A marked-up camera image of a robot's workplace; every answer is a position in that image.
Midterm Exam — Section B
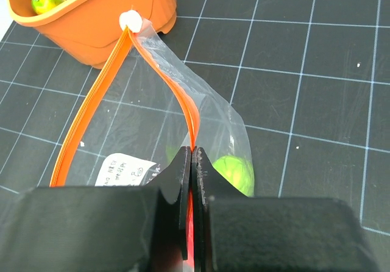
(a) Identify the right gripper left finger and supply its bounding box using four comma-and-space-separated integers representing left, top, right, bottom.
1, 147, 191, 271

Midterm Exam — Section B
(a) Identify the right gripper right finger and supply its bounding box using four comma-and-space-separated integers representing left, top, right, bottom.
191, 147, 378, 271

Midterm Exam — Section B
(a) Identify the light green round fruit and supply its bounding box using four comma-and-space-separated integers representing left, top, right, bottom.
166, 143, 255, 198

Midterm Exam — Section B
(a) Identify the clear zip bag red zipper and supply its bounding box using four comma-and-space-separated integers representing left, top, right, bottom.
50, 10, 252, 271

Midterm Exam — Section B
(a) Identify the orange plastic basket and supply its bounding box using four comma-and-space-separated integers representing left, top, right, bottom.
7, 0, 177, 68

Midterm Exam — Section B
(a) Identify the orange yellow mango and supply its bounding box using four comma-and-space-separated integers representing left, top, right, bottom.
31, 0, 65, 15

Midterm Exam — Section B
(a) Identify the black grid mat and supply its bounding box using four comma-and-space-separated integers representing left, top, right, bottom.
1, 0, 389, 271

